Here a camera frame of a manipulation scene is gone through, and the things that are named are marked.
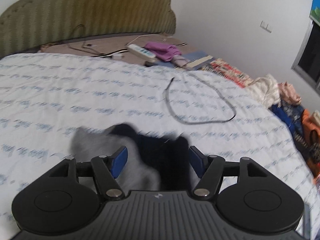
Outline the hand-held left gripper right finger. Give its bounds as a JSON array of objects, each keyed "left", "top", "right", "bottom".
[{"left": 189, "top": 145, "right": 267, "bottom": 201}]

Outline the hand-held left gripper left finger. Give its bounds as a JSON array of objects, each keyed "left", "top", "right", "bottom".
[{"left": 49, "top": 146, "right": 128, "bottom": 201}]

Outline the navy blue small garment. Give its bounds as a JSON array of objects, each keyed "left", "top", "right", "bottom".
[{"left": 112, "top": 122, "right": 198, "bottom": 191}]

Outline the grey small garment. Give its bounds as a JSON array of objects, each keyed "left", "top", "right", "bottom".
[{"left": 71, "top": 125, "right": 161, "bottom": 191}]

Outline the white script-printed bed sheet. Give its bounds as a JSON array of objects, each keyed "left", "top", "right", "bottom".
[{"left": 0, "top": 52, "right": 319, "bottom": 240}]

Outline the red printed spiral notebook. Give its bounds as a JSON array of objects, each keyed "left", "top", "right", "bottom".
[{"left": 202, "top": 58, "right": 254, "bottom": 89}]

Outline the blue cloth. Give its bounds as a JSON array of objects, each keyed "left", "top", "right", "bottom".
[{"left": 271, "top": 104, "right": 305, "bottom": 131}]

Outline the cream cloth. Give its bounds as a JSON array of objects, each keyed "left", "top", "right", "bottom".
[{"left": 247, "top": 74, "right": 282, "bottom": 108}]

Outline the blue book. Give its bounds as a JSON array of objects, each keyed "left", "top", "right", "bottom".
[{"left": 184, "top": 51, "right": 213, "bottom": 71}]

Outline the white power strip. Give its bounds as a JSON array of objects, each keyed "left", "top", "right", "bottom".
[{"left": 126, "top": 44, "right": 157, "bottom": 62}]

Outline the pink cloth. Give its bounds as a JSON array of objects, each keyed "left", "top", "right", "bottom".
[{"left": 278, "top": 81, "right": 302, "bottom": 106}]

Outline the purple cloth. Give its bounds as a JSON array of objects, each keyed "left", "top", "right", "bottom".
[{"left": 144, "top": 42, "right": 182, "bottom": 62}]

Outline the orange bag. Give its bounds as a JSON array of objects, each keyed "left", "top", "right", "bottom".
[{"left": 301, "top": 109, "right": 320, "bottom": 144}]

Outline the brown mattress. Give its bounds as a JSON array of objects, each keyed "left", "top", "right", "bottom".
[{"left": 37, "top": 32, "right": 187, "bottom": 67}]

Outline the dark framed window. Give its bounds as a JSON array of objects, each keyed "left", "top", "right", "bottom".
[{"left": 291, "top": 19, "right": 320, "bottom": 93}]

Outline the olive padded headboard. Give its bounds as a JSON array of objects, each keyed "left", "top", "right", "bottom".
[{"left": 0, "top": 0, "right": 177, "bottom": 58}]

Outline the grey cord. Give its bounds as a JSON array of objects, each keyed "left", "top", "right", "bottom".
[{"left": 163, "top": 73, "right": 237, "bottom": 125}]

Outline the thin dark cable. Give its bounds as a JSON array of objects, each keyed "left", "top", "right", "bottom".
[{"left": 65, "top": 24, "right": 113, "bottom": 57}]

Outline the white power cable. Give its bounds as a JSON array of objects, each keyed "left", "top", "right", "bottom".
[{"left": 124, "top": 34, "right": 173, "bottom": 47}]

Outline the white wall switch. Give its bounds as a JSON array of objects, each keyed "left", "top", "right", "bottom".
[{"left": 260, "top": 20, "right": 273, "bottom": 33}]

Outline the wall poster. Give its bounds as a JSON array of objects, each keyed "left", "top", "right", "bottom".
[{"left": 309, "top": 0, "right": 320, "bottom": 26}]

